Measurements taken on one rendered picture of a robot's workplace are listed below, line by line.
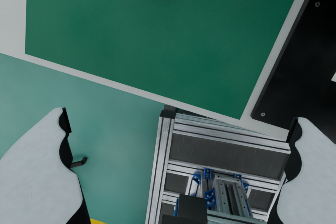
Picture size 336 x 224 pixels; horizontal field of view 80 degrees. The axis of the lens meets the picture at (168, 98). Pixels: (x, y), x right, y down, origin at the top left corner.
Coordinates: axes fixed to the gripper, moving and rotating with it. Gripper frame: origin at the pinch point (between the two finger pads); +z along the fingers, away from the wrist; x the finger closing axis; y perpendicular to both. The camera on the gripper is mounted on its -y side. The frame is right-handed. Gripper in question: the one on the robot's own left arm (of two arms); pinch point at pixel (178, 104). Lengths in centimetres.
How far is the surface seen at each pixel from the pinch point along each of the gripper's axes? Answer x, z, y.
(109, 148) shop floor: -47, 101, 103
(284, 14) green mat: 23.4, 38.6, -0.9
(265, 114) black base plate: 22.6, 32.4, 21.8
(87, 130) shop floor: -63, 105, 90
